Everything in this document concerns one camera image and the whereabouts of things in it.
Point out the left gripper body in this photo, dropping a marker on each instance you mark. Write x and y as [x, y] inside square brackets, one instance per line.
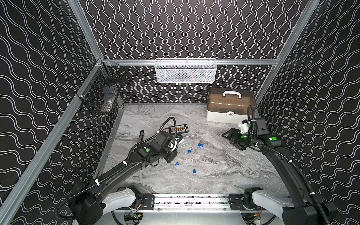
[171, 156]

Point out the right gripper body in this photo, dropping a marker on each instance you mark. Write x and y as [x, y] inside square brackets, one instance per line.
[240, 140]

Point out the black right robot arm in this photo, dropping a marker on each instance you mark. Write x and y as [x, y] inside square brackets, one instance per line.
[303, 205]

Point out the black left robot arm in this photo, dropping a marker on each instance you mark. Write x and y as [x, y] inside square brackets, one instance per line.
[112, 174]

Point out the white box brown lid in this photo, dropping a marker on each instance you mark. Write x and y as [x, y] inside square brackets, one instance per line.
[229, 105]

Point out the black charging board with cable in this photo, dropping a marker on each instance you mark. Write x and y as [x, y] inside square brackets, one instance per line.
[179, 129]

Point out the white mesh wall basket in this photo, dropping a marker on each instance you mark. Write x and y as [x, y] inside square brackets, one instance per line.
[185, 70]

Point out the black wire wall basket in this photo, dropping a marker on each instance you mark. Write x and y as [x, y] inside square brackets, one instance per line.
[103, 94]

